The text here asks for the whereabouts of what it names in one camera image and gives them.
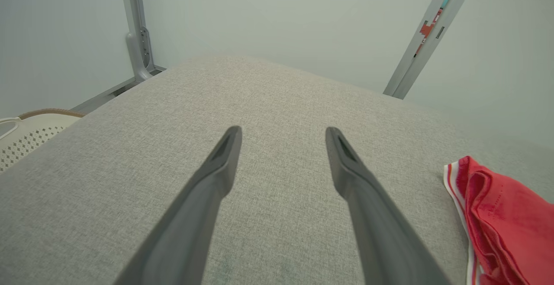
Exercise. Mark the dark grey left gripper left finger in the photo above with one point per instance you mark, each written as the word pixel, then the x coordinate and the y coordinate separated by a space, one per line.
pixel 186 233

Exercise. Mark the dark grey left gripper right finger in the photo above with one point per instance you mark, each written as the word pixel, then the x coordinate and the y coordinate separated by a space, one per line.
pixel 381 233

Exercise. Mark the red shorts with white panel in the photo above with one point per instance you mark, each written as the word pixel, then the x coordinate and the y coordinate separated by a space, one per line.
pixel 506 224

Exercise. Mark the cream perforated laundry basket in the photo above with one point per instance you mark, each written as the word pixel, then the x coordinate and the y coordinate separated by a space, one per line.
pixel 30 137

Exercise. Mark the red sticker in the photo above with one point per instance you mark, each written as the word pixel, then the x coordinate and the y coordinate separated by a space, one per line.
pixel 428 29

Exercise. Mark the grey metal post with bracket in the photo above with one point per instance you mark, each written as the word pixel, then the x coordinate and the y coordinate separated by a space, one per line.
pixel 136 38

